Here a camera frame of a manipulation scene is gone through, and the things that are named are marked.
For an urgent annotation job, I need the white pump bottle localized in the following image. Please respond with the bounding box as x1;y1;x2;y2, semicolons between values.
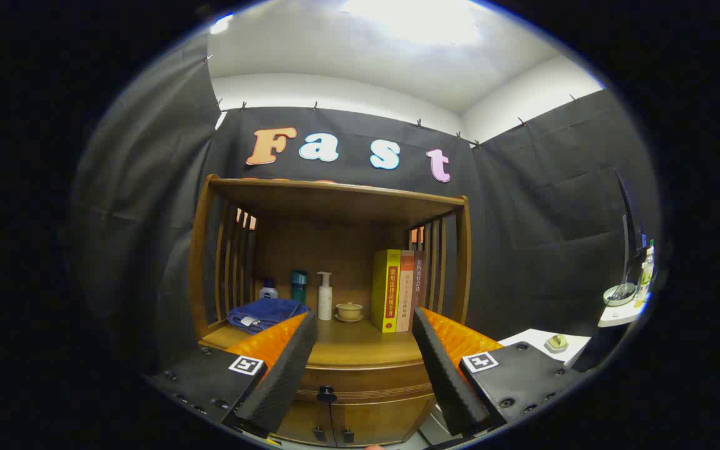
317;271;334;321

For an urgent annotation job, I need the beige lidded teacup with saucer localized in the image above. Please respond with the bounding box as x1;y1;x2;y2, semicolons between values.
334;301;364;323

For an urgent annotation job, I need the brown book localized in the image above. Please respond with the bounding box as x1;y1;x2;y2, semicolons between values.
410;251;427;313

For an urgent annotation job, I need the wooden drawer with black knob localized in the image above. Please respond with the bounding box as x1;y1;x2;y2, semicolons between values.
297;361;436;402

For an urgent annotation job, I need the wooden cabinet door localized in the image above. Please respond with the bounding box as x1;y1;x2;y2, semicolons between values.
334;394;436;446
276;400;336;448

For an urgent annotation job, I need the wooden countertop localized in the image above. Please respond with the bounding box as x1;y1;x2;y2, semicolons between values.
201;316;426;368

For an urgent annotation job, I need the blue folded towel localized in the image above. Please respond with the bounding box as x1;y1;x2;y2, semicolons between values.
227;298;311;334

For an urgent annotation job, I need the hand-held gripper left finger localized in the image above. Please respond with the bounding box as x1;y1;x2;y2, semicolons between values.
144;311;319;438

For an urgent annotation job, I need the orange and white book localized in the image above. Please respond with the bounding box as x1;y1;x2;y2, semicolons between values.
396;250;416;333

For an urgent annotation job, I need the thick yellow book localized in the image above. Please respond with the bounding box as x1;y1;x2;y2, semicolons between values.
371;249;402;333

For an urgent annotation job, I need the green plastic bottle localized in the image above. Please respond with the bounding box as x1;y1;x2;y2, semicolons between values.
638;239;656;307

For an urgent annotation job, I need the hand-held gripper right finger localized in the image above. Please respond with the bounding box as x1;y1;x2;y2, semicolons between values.
411;306;589;437

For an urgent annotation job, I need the pale green bowl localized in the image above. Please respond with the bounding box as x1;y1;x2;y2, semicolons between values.
604;282;638;307

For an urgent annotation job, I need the white side cabinet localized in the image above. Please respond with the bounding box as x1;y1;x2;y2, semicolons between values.
497;329;592;368

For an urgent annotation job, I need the white side shelf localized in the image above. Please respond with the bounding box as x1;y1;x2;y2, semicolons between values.
597;294;651;328

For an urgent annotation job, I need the wooden cabinet with slatted sides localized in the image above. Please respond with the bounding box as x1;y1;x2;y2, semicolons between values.
188;174;472;448

